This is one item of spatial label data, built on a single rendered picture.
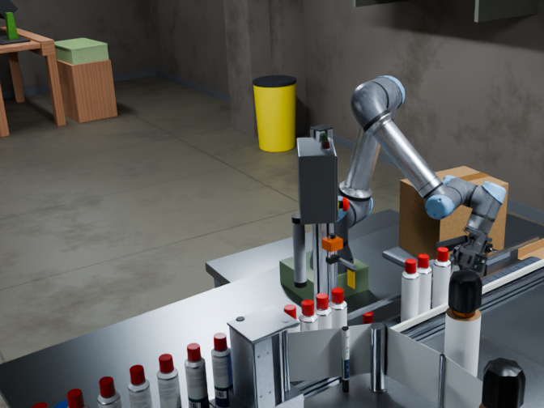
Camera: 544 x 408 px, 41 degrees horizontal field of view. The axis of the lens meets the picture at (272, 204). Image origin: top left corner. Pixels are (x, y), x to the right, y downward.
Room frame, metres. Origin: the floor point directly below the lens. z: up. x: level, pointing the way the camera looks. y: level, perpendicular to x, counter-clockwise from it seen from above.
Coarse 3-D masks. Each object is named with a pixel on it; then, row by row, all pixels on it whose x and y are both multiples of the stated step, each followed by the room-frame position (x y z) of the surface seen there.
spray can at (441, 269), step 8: (440, 248) 2.02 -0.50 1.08; (440, 256) 2.00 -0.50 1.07; (440, 264) 1.99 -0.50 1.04; (448, 264) 1.99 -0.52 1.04; (440, 272) 1.99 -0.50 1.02; (448, 272) 1.99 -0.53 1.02; (440, 280) 1.99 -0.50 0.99; (448, 280) 1.99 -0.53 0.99; (432, 288) 2.01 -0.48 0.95; (440, 288) 1.99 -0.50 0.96; (432, 296) 2.01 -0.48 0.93; (440, 296) 1.99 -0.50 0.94; (432, 304) 2.01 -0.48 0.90; (440, 304) 1.99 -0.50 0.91
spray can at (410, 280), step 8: (408, 264) 1.93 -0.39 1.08; (416, 264) 1.94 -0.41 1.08; (408, 272) 1.93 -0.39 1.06; (416, 272) 1.94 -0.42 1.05; (408, 280) 1.92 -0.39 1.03; (416, 280) 1.92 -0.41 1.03; (408, 288) 1.92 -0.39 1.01; (416, 288) 1.92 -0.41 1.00; (408, 296) 1.92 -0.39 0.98; (416, 296) 1.92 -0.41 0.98; (408, 304) 1.92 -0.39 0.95; (416, 304) 1.92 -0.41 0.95; (408, 312) 1.92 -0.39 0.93; (416, 312) 1.92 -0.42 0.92
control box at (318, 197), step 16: (304, 144) 1.88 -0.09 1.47; (320, 144) 1.87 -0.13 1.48; (304, 160) 1.78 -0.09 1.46; (320, 160) 1.77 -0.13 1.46; (336, 160) 1.78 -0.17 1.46; (304, 176) 1.78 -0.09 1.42; (320, 176) 1.77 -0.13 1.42; (336, 176) 1.78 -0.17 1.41; (304, 192) 1.78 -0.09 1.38; (320, 192) 1.77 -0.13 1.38; (336, 192) 1.78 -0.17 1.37; (304, 208) 1.78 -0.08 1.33; (320, 208) 1.77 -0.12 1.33; (336, 208) 1.78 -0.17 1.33
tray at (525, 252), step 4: (540, 240) 2.50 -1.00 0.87; (528, 244) 2.46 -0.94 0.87; (532, 244) 2.47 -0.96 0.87; (536, 244) 2.49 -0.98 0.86; (540, 244) 2.50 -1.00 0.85; (524, 248) 2.45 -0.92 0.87; (528, 248) 2.46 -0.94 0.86; (532, 248) 2.47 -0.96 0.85; (536, 248) 2.49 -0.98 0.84; (540, 248) 2.50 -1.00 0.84; (520, 252) 2.43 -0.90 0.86; (524, 252) 2.45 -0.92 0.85; (528, 252) 2.46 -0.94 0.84; (532, 252) 2.48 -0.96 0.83; (536, 252) 2.47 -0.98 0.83; (540, 252) 2.47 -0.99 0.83; (520, 256) 2.44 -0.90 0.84; (524, 256) 2.44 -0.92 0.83; (528, 256) 2.44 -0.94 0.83; (532, 256) 2.44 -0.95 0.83; (536, 256) 2.44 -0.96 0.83; (540, 256) 2.44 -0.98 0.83; (520, 260) 2.42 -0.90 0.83
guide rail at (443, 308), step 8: (536, 264) 2.22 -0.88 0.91; (520, 272) 2.17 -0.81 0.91; (528, 272) 2.19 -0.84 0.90; (496, 280) 2.11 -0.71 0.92; (504, 280) 2.12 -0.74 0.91; (488, 288) 2.08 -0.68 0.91; (424, 312) 1.93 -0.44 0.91; (432, 312) 1.94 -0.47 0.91; (440, 312) 1.96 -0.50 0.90; (408, 320) 1.89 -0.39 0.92; (416, 320) 1.90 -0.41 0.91; (424, 320) 1.92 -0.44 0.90; (392, 328) 1.85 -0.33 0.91; (400, 328) 1.86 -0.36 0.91
